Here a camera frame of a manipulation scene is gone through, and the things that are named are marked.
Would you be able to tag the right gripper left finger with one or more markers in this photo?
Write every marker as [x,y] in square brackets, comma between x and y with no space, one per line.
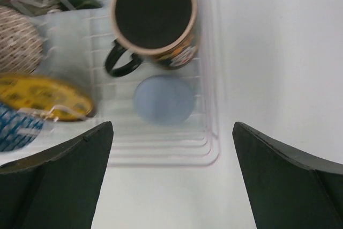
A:
[58,187]

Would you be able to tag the light blue cup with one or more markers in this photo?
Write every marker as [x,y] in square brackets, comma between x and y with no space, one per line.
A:
[164,100]

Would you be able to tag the yellow round plate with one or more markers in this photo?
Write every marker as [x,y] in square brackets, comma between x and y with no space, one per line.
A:
[46,97]

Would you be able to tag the blue patterned bowl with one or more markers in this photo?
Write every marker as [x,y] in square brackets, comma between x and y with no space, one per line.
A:
[18,129]

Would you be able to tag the red-white patterned bowl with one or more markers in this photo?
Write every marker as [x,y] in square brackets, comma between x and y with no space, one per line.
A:
[21,44]

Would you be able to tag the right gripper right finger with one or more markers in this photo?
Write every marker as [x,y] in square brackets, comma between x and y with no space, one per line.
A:
[287,187]

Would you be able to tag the clear wire dish rack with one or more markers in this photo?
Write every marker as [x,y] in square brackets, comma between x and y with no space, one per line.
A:
[78,43]

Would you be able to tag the red black mug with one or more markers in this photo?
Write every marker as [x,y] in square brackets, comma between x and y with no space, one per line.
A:
[164,32]

